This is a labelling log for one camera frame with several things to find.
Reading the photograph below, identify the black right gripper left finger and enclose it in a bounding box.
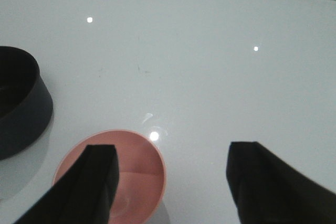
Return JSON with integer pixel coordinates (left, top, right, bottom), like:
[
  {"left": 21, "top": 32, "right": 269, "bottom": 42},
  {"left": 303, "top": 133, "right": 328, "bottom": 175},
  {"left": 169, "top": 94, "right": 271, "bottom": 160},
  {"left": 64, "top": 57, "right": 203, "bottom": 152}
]
[{"left": 16, "top": 145, "right": 119, "bottom": 223}]

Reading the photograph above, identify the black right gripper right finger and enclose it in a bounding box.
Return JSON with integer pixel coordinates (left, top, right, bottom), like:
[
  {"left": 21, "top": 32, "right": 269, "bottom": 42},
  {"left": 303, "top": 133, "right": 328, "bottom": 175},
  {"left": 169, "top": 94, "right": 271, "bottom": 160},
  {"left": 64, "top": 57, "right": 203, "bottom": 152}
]
[{"left": 226, "top": 142, "right": 335, "bottom": 223}]

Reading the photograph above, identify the pink bowl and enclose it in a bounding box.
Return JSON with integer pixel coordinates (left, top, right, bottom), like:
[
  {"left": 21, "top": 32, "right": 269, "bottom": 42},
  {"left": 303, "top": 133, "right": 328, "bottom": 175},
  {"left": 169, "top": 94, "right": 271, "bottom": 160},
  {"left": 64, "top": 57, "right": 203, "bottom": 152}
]
[{"left": 52, "top": 130, "right": 166, "bottom": 223}]

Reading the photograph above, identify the dark blue saucepan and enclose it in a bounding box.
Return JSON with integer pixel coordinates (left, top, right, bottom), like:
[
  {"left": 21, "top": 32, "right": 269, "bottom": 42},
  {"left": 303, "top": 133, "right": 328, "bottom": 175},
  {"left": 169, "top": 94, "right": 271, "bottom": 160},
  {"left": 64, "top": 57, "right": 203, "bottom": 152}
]
[{"left": 1, "top": 46, "right": 53, "bottom": 159}]

